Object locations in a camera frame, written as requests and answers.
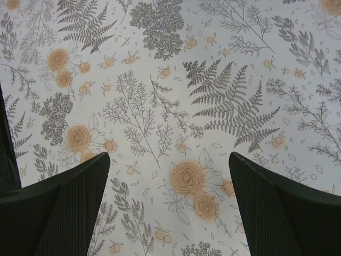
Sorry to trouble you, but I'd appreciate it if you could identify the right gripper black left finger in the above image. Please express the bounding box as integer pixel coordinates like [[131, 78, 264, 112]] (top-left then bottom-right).
[[1, 152, 110, 255]]

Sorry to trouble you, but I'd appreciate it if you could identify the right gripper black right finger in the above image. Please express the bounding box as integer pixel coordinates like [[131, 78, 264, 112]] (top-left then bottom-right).
[[229, 152, 340, 255]]

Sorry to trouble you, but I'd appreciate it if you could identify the floral patterned table mat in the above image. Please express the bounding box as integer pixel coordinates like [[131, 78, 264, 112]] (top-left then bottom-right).
[[1, 1, 340, 255]]

